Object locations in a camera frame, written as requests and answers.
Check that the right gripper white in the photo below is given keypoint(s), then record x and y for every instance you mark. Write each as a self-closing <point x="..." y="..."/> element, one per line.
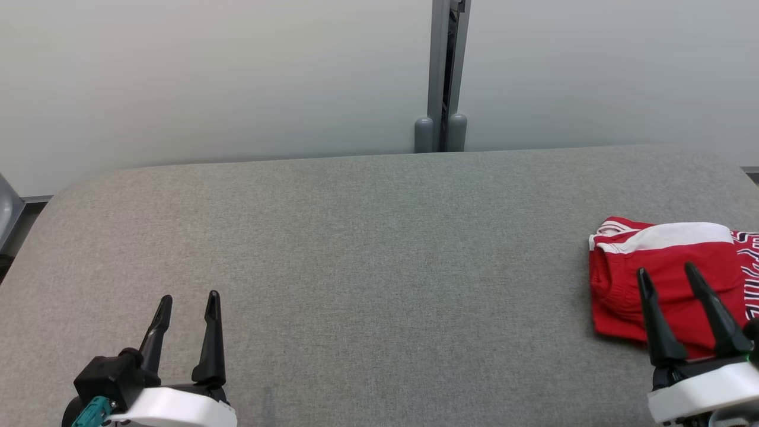
<point x="705" y="391"/>

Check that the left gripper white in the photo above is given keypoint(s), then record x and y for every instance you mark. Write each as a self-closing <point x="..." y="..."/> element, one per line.
<point x="178" y="409"/>

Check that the red shorts white hem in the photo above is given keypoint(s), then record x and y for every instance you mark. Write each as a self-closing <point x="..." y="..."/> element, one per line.
<point x="664" y="267"/>

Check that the grey metal partition leg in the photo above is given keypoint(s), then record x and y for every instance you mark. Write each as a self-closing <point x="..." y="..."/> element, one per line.
<point x="9" y="207"/>

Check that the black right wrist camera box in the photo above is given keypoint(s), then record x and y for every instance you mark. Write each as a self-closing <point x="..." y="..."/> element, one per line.
<point x="753" y="335"/>

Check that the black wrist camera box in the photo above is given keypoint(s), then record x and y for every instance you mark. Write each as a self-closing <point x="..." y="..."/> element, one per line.
<point x="109" y="376"/>
<point x="753" y="335"/>

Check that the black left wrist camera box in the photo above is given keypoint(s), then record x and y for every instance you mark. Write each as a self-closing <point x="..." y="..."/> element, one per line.
<point x="109" y="376"/>

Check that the grey partition post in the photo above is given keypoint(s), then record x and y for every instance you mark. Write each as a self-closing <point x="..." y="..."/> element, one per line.
<point x="442" y="71"/>

